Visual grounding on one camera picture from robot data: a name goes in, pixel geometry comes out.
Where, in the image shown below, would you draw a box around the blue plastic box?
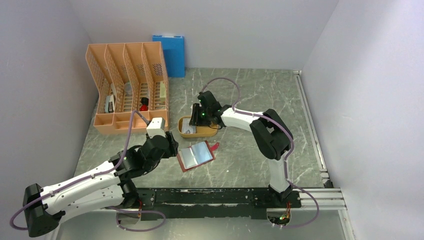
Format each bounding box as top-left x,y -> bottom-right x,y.
151,35 -> 186,78

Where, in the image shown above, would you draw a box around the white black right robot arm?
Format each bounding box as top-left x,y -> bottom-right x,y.
190,91 -> 293,207

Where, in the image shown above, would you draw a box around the red leather card holder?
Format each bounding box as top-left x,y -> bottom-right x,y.
176,140 -> 220,173

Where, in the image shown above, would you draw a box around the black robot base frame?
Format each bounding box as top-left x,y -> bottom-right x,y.
117,187 -> 302,221

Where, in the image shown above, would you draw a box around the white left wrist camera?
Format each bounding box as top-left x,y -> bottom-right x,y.
146,117 -> 166,139

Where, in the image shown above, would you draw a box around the credit cards stack in tray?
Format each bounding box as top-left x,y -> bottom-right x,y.
181,124 -> 196,135

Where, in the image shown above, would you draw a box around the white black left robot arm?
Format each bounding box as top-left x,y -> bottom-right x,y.
22,131 -> 179,238

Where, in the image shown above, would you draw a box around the yellow oval tray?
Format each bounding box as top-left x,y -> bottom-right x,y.
178,116 -> 218,138

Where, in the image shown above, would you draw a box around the black red item in organizer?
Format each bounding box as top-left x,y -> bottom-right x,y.
139,97 -> 149,112

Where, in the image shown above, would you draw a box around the white stapler in organizer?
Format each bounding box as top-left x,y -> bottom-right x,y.
104,94 -> 116,113

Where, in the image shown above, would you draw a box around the beige eraser block in organizer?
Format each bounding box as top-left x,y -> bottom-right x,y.
159,81 -> 167,102

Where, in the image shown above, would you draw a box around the orange plastic file organizer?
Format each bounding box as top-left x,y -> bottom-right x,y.
85,41 -> 170,135

